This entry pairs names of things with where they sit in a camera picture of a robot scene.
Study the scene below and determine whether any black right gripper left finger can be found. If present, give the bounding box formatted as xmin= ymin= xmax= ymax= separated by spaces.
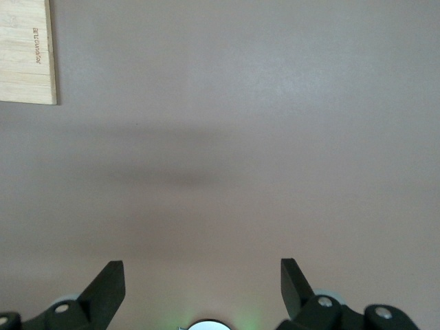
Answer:
xmin=0 ymin=260 xmax=125 ymax=330

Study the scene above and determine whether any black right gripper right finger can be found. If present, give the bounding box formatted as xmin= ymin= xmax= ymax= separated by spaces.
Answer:
xmin=276 ymin=258 xmax=422 ymax=330

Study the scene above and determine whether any bamboo cutting board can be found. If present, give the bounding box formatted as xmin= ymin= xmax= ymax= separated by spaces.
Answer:
xmin=0 ymin=0 xmax=58 ymax=106

